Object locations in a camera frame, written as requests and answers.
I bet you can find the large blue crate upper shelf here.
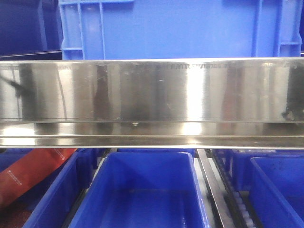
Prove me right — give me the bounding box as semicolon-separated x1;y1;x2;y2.
58;0;304;60

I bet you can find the blue bin left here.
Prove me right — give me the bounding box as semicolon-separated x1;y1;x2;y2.
0;148;104;228

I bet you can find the red packet in bin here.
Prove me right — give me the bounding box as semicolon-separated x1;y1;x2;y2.
0;148;76;209

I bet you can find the blue shelf bin middle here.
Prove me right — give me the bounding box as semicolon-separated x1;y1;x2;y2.
70;152;210;228

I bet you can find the stainless steel shelf rack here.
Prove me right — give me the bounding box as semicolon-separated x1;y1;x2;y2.
0;57;304;228

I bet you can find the blue shelf bin near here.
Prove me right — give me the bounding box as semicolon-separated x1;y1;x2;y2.
249;157;304;228

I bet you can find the blue shelf bin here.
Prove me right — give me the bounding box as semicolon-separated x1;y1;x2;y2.
70;152;210;228
249;157;304;228

